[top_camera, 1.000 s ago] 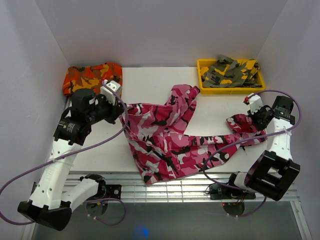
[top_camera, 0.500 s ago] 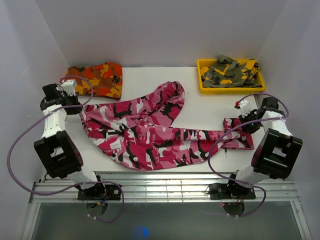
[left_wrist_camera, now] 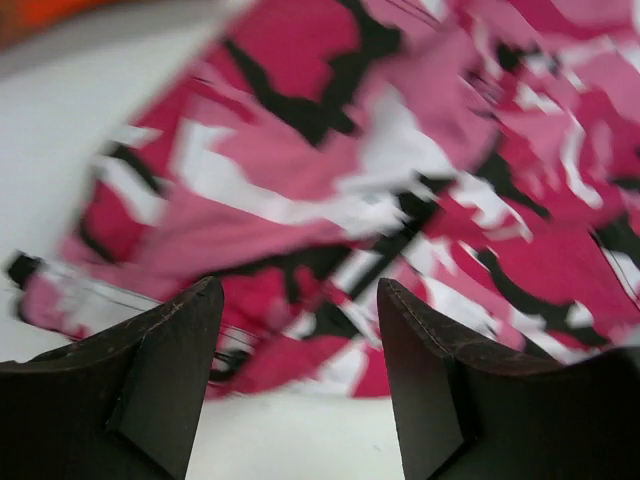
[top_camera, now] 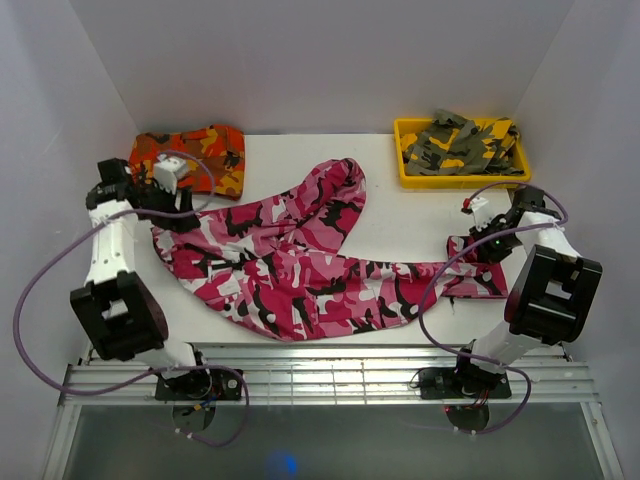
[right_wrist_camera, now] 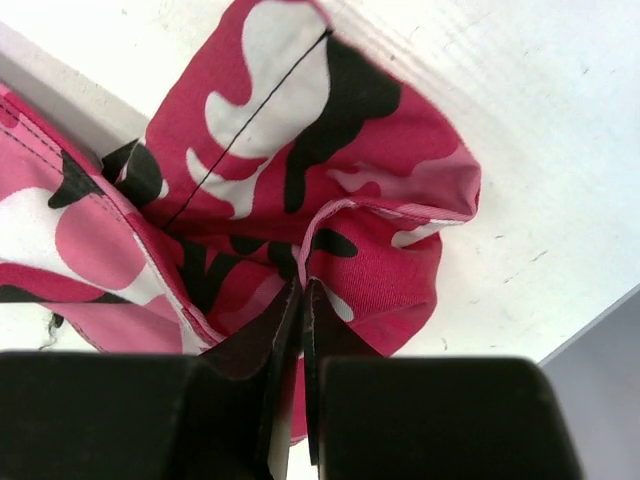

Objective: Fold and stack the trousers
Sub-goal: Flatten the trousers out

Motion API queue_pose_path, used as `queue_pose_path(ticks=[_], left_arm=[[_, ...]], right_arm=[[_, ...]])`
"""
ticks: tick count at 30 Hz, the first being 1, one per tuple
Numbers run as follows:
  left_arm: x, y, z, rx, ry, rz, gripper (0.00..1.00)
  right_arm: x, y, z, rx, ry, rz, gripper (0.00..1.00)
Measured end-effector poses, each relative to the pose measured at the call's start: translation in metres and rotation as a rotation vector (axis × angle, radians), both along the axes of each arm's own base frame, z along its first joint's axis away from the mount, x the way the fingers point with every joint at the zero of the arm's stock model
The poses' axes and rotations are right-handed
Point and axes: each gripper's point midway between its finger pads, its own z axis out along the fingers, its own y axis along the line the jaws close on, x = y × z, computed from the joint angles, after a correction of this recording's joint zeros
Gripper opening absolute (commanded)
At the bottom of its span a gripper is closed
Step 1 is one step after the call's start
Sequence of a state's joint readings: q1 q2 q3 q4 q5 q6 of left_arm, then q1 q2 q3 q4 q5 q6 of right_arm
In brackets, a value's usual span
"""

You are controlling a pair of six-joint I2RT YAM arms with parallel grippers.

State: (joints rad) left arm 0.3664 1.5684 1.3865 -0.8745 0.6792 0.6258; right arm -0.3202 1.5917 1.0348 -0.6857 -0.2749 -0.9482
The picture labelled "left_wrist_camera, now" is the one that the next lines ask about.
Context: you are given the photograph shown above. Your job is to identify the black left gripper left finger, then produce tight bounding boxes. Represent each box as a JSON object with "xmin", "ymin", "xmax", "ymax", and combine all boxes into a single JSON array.
[{"xmin": 1, "ymin": 277, "xmax": 224, "ymax": 479}]

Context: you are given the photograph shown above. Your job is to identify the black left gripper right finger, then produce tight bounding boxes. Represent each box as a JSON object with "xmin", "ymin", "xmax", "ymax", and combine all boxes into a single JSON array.
[{"xmin": 377, "ymin": 279, "xmax": 639, "ymax": 480}]

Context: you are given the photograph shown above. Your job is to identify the pink camouflage trousers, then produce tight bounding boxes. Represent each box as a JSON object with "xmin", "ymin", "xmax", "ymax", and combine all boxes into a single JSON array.
[{"xmin": 9, "ymin": 1, "xmax": 639, "ymax": 397}]

